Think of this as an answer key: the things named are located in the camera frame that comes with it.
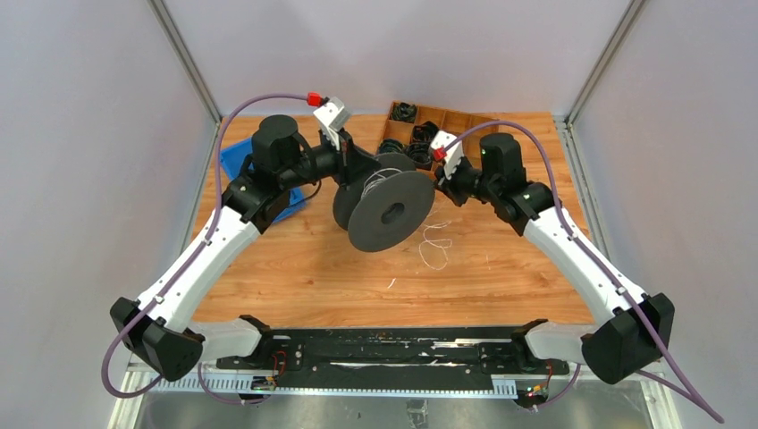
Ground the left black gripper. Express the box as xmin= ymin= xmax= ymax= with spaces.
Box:
xmin=280 ymin=128 xmax=383 ymax=191

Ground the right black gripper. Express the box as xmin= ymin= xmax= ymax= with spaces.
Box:
xmin=432 ymin=154 xmax=499 ymax=207

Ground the black cable spool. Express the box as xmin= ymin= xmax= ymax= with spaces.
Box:
xmin=333 ymin=153 xmax=435 ymax=253

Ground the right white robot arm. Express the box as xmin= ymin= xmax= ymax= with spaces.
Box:
xmin=430 ymin=131 xmax=675 ymax=384

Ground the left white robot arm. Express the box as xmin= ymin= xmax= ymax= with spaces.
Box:
xmin=110 ymin=114 xmax=383 ymax=382

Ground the wooden compartment tray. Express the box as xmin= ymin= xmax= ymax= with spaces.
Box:
xmin=378 ymin=101 xmax=493 ymax=177

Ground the blue plastic bin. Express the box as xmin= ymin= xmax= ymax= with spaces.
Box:
xmin=220 ymin=138 xmax=307 ymax=223

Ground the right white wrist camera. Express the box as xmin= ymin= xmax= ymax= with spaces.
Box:
xmin=430 ymin=130 xmax=464 ymax=180

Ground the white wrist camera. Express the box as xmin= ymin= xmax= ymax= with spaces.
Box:
xmin=430 ymin=130 xmax=464 ymax=180
xmin=314 ymin=97 xmax=352 ymax=150

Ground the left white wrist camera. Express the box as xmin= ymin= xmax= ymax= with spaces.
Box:
xmin=314 ymin=97 xmax=352 ymax=150

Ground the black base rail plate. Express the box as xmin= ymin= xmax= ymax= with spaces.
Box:
xmin=215 ymin=325 xmax=569 ymax=392

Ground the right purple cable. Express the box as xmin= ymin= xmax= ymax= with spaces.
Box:
xmin=431 ymin=121 xmax=726 ymax=425

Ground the purple cable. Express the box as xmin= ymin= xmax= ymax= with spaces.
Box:
xmin=100 ymin=92 xmax=324 ymax=406
xmin=431 ymin=121 xmax=726 ymax=425

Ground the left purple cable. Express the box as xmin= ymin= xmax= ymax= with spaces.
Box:
xmin=100 ymin=92 xmax=324 ymax=406

